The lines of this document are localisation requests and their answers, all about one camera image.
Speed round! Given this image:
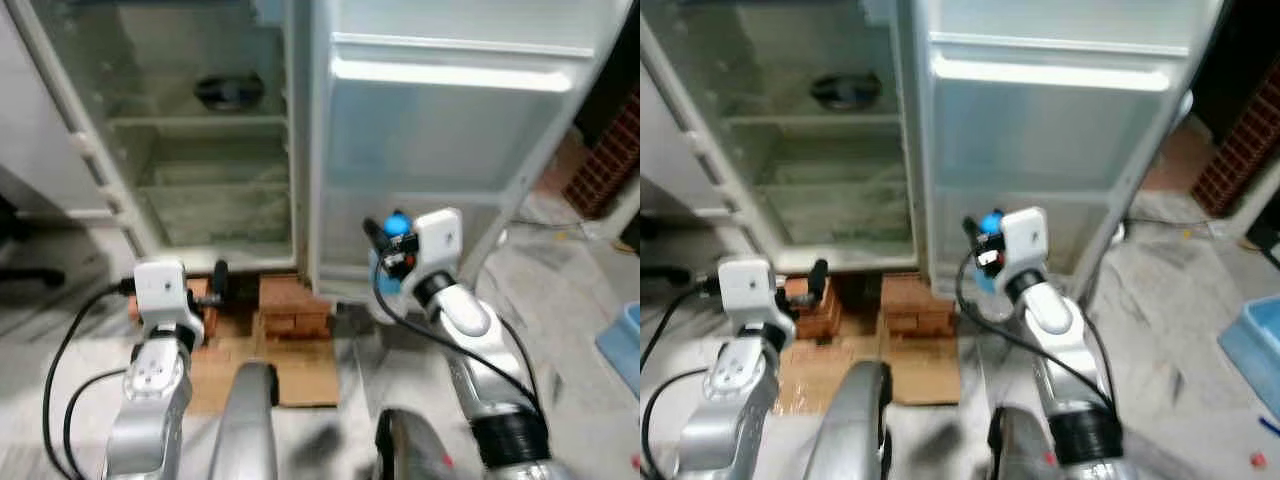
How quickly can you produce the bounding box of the clear water bottle blue cap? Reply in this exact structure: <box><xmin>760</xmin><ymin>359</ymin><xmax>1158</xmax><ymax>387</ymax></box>
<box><xmin>962</xmin><ymin>208</ymin><xmax>1006</xmax><ymax>323</ymax></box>
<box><xmin>366</xmin><ymin>210</ymin><xmax>416</xmax><ymax>323</ymax></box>

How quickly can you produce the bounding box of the glass fridge shelf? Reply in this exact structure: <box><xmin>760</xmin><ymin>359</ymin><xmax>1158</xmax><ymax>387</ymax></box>
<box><xmin>722</xmin><ymin>113</ymin><xmax>906</xmax><ymax>129</ymax></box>
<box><xmin>105</xmin><ymin>113</ymin><xmax>291</xmax><ymax>131</ymax></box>

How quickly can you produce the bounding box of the clear crisper drawer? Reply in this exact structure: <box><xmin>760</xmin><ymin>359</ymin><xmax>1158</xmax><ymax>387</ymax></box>
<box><xmin>135</xmin><ymin>160</ymin><xmax>298</xmax><ymax>251</ymax></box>
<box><xmin>752</xmin><ymin>160</ymin><xmax>916</xmax><ymax>246</ymax></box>

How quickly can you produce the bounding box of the silver refrigerator door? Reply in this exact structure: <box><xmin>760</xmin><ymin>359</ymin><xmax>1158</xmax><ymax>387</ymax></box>
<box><xmin>895</xmin><ymin>0</ymin><xmax>1226</xmax><ymax>301</ymax></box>
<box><xmin>305</xmin><ymin>0</ymin><xmax>636</xmax><ymax>306</ymax></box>

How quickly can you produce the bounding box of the brown cardboard sheet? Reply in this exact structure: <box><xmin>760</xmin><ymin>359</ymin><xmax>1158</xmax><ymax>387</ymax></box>
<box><xmin>775</xmin><ymin>330</ymin><xmax>963</xmax><ymax>416</ymax></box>
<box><xmin>185</xmin><ymin>335</ymin><xmax>341</xmax><ymax>416</ymax></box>

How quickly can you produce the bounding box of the robot left leg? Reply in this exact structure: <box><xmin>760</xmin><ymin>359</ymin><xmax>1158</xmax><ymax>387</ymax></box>
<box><xmin>208</xmin><ymin>360</ymin><xmax>281</xmax><ymax>480</ymax></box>
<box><xmin>800</xmin><ymin>360</ymin><xmax>894</xmax><ymax>480</ymax></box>

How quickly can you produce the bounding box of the robot leg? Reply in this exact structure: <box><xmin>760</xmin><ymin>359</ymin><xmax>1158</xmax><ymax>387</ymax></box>
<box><xmin>800</xmin><ymin>360</ymin><xmax>894</xmax><ymax>480</ymax></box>
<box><xmin>208</xmin><ymin>360</ymin><xmax>281</xmax><ymax>480</ymax></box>
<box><xmin>375</xmin><ymin>408</ymin><xmax>481</xmax><ymax>480</ymax></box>
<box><xmin>987</xmin><ymin>405</ymin><xmax>1076</xmax><ymax>480</ymax></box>

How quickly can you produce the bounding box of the blue plastic bin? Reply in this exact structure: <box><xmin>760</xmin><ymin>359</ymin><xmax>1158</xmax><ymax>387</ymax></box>
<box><xmin>1216</xmin><ymin>296</ymin><xmax>1280</xmax><ymax>421</ymax></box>
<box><xmin>595</xmin><ymin>300</ymin><xmax>641</xmax><ymax>396</ymax></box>

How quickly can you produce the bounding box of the black bowl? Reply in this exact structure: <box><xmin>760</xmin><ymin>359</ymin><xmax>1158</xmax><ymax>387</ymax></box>
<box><xmin>810</xmin><ymin>72</ymin><xmax>883</xmax><ymax>111</ymax></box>
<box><xmin>193</xmin><ymin>72</ymin><xmax>267</xmax><ymax>111</ymax></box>

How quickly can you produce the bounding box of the robot right leg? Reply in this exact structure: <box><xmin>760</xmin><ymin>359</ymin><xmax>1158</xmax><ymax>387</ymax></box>
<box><xmin>375</xmin><ymin>408</ymin><xmax>481</xmax><ymax>480</ymax></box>
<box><xmin>987</xmin><ymin>405</ymin><xmax>1076</xmax><ymax>480</ymax></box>

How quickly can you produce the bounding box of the red perforated brick pile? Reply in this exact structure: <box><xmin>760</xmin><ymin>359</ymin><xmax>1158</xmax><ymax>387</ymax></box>
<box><xmin>562</xmin><ymin>90</ymin><xmax>641</xmax><ymax>221</ymax></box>
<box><xmin>1190</xmin><ymin>85</ymin><xmax>1280</xmax><ymax>219</ymax></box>

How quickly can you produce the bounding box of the silver refrigerator cabinet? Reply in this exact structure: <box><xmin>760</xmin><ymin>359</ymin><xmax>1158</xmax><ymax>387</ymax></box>
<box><xmin>0</xmin><ymin>0</ymin><xmax>313</xmax><ymax>279</ymax></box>
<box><xmin>640</xmin><ymin>0</ymin><xmax>919</xmax><ymax>276</ymax></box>

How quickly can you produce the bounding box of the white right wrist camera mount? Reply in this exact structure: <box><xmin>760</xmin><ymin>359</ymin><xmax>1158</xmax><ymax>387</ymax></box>
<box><xmin>410</xmin><ymin>208</ymin><xmax>463</xmax><ymax>286</ymax></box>
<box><xmin>1000</xmin><ymin>207</ymin><xmax>1049</xmax><ymax>281</ymax></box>

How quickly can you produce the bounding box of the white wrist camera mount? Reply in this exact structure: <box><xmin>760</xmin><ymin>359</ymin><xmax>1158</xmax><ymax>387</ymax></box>
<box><xmin>718</xmin><ymin>257</ymin><xmax>786</xmax><ymax>326</ymax></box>
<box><xmin>410</xmin><ymin>208</ymin><xmax>463</xmax><ymax>286</ymax></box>
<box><xmin>133</xmin><ymin>258</ymin><xmax>193</xmax><ymax>331</ymax></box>
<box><xmin>1000</xmin><ymin>207</ymin><xmax>1049</xmax><ymax>281</ymax></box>

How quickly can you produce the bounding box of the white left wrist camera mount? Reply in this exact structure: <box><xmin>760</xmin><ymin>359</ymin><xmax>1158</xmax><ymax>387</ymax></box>
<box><xmin>133</xmin><ymin>258</ymin><xmax>193</xmax><ymax>331</ymax></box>
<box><xmin>718</xmin><ymin>257</ymin><xmax>786</xmax><ymax>326</ymax></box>

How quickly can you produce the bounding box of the long black left arm cable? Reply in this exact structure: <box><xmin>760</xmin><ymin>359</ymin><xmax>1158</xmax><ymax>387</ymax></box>
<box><xmin>640</xmin><ymin>282</ymin><xmax>723</xmax><ymax>376</ymax></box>
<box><xmin>42</xmin><ymin>283</ymin><xmax>138</xmax><ymax>480</ymax></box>

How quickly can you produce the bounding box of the short black right arm cable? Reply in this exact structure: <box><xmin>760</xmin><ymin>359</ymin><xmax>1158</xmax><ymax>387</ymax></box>
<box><xmin>492</xmin><ymin>312</ymin><xmax>546</xmax><ymax>411</ymax></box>
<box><xmin>1078</xmin><ymin>305</ymin><xmax>1119</xmax><ymax>406</ymax></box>

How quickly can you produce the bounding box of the short black arm cable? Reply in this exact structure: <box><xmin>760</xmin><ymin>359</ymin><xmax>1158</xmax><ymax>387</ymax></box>
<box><xmin>62</xmin><ymin>367</ymin><xmax>129</xmax><ymax>480</ymax></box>
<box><xmin>492</xmin><ymin>312</ymin><xmax>546</xmax><ymax>411</ymax></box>
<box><xmin>1078</xmin><ymin>305</ymin><xmax>1119</xmax><ymax>406</ymax></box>
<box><xmin>640</xmin><ymin>365</ymin><xmax>711</xmax><ymax>480</ymax></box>

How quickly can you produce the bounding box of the short black left arm cable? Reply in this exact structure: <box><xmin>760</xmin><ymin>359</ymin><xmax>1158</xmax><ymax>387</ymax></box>
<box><xmin>62</xmin><ymin>367</ymin><xmax>129</xmax><ymax>480</ymax></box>
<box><xmin>640</xmin><ymin>365</ymin><xmax>711</xmax><ymax>480</ymax></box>

